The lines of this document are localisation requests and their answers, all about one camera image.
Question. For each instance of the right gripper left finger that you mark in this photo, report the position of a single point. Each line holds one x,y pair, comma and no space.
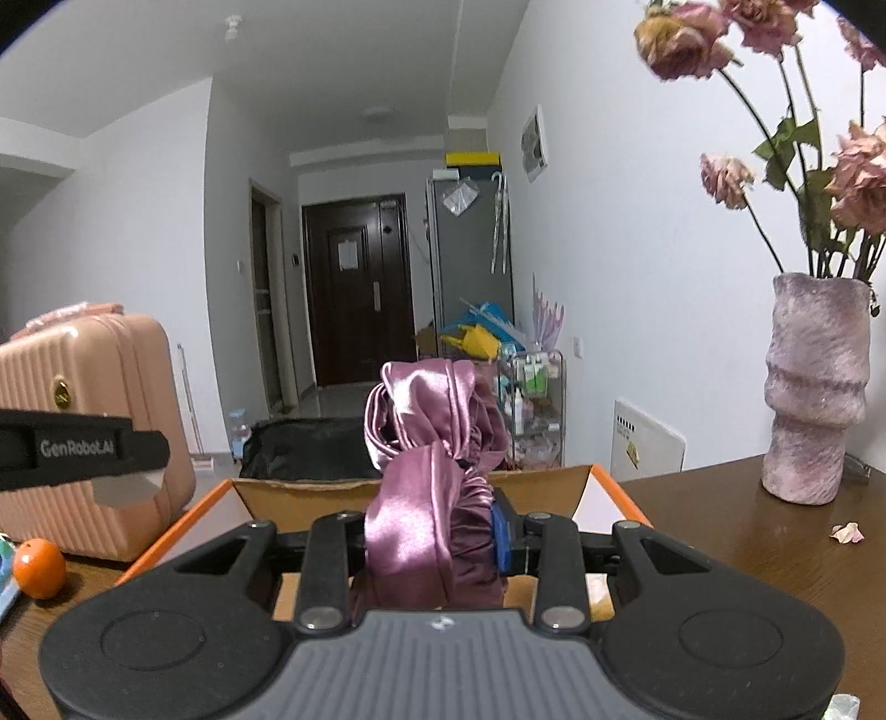
334,553

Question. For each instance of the grey refrigerator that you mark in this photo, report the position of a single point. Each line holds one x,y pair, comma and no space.
461,249

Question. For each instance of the red cardboard box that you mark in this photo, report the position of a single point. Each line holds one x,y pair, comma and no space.
434,513

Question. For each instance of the yellow box on fridge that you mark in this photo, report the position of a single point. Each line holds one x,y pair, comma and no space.
472,159

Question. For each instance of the storage cart with bottles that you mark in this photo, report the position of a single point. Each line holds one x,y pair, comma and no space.
530,387

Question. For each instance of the fallen pink petal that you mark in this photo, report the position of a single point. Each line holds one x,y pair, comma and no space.
847,534

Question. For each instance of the orange tangerine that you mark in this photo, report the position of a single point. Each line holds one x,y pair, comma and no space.
39,569

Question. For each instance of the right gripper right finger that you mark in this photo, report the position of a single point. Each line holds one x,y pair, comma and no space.
548,548

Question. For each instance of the dark entrance door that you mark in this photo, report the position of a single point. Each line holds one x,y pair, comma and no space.
359,287

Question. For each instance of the purple satin scrunchie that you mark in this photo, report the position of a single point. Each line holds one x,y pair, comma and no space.
434,431

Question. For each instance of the dried pink roses bouquet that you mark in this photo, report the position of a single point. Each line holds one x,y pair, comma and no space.
839,197

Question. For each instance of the white board against wall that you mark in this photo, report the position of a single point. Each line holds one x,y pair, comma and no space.
641,446

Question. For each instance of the pink ribbed small suitcase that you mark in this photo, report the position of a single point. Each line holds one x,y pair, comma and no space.
96,360

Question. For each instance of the purple textured vase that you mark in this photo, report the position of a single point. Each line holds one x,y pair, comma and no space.
817,376

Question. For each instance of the black bag on floor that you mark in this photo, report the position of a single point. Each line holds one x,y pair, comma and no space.
308,450

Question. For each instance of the translucent plastic wrapped item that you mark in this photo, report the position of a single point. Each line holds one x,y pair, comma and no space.
843,706

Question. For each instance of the blue tissue pack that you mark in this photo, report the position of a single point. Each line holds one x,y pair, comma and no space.
9,589

